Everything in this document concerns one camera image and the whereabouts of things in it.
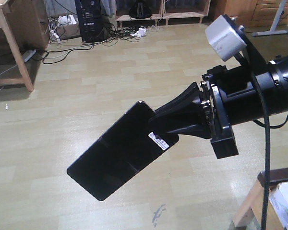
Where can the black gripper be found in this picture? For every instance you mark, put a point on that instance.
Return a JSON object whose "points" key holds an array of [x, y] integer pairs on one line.
{"points": [[233, 101]]}

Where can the black foldable phone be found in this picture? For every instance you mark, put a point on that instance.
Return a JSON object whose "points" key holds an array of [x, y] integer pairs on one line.
{"points": [[125, 149]]}

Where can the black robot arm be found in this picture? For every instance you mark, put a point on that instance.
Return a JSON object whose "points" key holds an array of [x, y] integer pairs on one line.
{"points": [[274, 85]]}

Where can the grey desk leg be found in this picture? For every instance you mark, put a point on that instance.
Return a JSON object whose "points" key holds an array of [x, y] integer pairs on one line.
{"points": [[273, 30]]}

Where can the wooden cabinet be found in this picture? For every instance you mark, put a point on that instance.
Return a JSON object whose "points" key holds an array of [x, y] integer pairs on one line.
{"points": [[255, 12]]}

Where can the wooden low shelf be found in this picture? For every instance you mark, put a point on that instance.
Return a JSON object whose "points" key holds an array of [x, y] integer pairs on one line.
{"points": [[163, 9]]}

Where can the black computer tower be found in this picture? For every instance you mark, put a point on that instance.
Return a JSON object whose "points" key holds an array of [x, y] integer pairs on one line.
{"points": [[90, 20]]}

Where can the white power strip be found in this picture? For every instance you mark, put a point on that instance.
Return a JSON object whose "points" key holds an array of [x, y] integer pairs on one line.
{"points": [[54, 37]]}

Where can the wooden table leg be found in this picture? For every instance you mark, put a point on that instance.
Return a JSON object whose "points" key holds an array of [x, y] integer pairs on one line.
{"points": [[5, 27]]}

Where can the black camera bracket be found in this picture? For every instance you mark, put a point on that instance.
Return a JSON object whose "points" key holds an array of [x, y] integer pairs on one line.
{"points": [[250, 55]]}

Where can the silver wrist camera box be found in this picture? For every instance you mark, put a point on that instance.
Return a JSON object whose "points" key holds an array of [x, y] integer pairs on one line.
{"points": [[223, 38]]}

